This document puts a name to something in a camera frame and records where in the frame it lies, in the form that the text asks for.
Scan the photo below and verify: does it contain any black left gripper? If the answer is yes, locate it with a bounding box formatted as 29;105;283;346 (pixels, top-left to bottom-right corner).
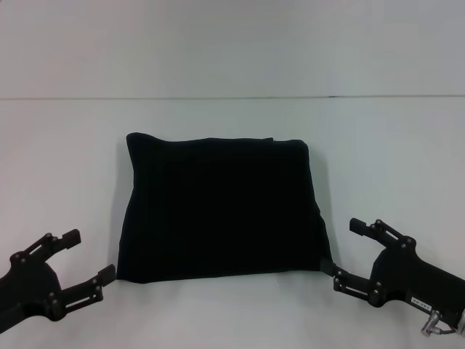
0;228;117;326

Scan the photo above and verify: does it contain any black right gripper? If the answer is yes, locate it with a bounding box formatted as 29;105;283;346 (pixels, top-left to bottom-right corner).
320;217;465;321

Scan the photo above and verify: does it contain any black shirt with FREE! print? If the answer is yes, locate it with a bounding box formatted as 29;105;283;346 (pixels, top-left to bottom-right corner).
116;132;335;283

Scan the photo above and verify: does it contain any silver right wrist cable connector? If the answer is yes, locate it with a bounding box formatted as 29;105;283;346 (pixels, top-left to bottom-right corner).
419;315;442;335

